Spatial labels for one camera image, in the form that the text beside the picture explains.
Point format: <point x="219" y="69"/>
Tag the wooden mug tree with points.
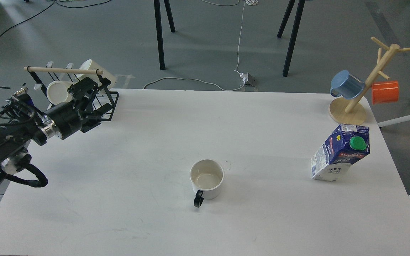
<point x="346" y="107"/>

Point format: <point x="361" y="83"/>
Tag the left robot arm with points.
<point x="26" y="126"/>

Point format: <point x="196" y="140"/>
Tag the power adapter on floor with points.
<point x="247" y="79"/>

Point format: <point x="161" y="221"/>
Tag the black wire mug rack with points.
<point x="90" y="68"/>

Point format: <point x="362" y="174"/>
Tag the blue milk carton green cap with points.
<point x="346" y="145"/>

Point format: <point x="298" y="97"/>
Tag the white mug black handle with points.
<point x="207" y="177"/>

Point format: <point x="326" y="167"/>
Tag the black table leg right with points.
<point x="294" y="32"/>

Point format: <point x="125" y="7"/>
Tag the blue mug on tree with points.
<point x="344" y="84"/>

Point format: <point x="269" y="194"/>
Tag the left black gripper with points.
<point x="66" y="118"/>

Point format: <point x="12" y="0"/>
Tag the orange mug on tree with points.
<point x="385" y="92"/>

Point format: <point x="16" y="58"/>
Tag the white mug on rack front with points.
<point x="57" y="92"/>

